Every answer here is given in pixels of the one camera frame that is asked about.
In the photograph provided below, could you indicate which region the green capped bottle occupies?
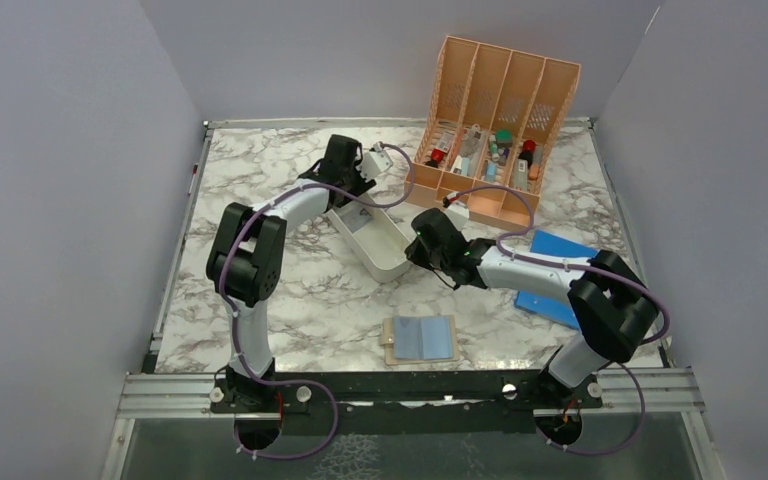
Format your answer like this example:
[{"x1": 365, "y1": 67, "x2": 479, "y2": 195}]
[{"x1": 495, "y1": 129, "x2": 514, "y2": 148}]

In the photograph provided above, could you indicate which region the red capped bottle right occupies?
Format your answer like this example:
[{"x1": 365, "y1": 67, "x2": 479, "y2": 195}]
[{"x1": 518, "y1": 140, "x2": 537, "y2": 168}]

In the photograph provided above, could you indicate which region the purple cable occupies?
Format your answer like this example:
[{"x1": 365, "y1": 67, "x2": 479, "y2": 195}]
[
  {"x1": 443, "y1": 185, "x2": 671, "y2": 458},
  {"x1": 216, "y1": 141, "x2": 417, "y2": 462}
]

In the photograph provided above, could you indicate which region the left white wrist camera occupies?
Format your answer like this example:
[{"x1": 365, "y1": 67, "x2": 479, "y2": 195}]
[{"x1": 358, "y1": 145, "x2": 393, "y2": 180}]

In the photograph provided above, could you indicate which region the stack of cards in tray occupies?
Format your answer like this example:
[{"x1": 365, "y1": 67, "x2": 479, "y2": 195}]
[{"x1": 338, "y1": 203, "x2": 373, "y2": 234}]

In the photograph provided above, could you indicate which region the red capped black bottle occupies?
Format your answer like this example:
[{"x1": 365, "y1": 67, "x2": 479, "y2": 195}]
[{"x1": 424, "y1": 148, "x2": 449, "y2": 168}]

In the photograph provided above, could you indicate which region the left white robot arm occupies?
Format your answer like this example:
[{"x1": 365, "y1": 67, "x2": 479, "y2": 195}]
[{"x1": 206, "y1": 135, "x2": 392, "y2": 411}]

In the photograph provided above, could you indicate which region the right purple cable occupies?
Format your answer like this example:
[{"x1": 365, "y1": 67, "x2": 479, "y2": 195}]
[{"x1": 443, "y1": 185, "x2": 671, "y2": 458}]

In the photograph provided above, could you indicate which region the white oblong plastic tray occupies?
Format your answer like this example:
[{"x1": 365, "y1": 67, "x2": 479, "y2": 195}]
[{"x1": 326, "y1": 201, "x2": 411, "y2": 283}]

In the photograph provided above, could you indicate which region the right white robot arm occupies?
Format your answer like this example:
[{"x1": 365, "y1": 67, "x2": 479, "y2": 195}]
[{"x1": 405, "y1": 209, "x2": 668, "y2": 407}]

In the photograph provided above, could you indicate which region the blue flat board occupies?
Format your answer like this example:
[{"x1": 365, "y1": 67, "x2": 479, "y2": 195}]
[{"x1": 513, "y1": 229, "x2": 603, "y2": 331}]

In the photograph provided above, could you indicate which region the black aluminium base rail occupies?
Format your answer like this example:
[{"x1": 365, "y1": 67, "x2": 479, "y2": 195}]
[{"x1": 116, "y1": 368, "x2": 706, "y2": 437}]

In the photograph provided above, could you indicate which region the peach plastic desk organizer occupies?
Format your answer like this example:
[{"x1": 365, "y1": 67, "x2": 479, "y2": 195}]
[{"x1": 404, "y1": 36, "x2": 581, "y2": 231}]

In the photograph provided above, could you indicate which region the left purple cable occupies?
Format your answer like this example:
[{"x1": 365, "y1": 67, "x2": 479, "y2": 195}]
[{"x1": 216, "y1": 141, "x2": 417, "y2": 462}]

